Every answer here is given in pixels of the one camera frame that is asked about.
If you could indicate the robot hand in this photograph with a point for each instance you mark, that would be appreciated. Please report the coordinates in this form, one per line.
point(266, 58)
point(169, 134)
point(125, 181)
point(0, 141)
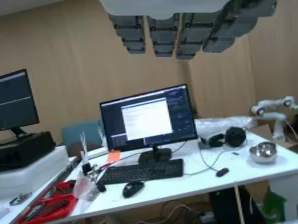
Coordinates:
point(163, 30)

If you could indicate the black computer monitor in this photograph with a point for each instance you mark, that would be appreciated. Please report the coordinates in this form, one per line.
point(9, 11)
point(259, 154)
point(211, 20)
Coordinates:
point(146, 116)
point(14, 100)

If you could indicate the clear plastic bag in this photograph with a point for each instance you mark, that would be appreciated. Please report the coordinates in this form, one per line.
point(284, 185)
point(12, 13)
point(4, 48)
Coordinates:
point(213, 125)

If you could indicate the black headphones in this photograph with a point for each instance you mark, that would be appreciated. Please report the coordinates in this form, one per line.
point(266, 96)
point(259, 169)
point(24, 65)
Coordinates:
point(234, 136)

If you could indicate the teal chair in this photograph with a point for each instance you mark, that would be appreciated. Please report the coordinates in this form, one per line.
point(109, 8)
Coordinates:
point(81, 133)

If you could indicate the small white jointed device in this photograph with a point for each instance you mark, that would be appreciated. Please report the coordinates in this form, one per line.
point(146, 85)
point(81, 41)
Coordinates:
point(276, 116)

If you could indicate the orange paper note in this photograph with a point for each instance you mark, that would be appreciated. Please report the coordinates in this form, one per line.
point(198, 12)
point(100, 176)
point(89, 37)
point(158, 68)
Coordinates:
point(113, 156)

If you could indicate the black keyboard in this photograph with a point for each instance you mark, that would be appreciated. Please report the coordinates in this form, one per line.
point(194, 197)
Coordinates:
point(141, 170)

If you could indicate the metal bowl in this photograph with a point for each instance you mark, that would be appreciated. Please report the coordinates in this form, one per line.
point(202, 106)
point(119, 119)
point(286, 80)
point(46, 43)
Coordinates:
point(262, 154)

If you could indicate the small black puck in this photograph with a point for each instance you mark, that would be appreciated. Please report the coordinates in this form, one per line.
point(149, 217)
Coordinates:
point(222, 172)

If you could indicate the white desk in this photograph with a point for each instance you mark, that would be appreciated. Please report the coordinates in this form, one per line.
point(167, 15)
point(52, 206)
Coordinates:
point(207, 181)
point(8, 213)

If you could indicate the black case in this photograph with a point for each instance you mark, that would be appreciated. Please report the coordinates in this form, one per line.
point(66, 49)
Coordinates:
point(24, 150)

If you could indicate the black computer mouse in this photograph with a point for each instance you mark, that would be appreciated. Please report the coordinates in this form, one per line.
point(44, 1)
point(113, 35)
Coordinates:
point(133, 189)

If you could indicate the clear plastic cup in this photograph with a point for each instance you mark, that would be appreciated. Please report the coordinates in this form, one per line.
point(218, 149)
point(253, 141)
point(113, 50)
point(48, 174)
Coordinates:
point(86, 188)

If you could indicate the large white box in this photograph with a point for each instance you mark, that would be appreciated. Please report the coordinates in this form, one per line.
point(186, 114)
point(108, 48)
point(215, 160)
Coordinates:
point(30, 176)

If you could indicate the red tray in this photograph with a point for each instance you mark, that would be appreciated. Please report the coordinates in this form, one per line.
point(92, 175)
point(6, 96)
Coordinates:
point(48, 206)

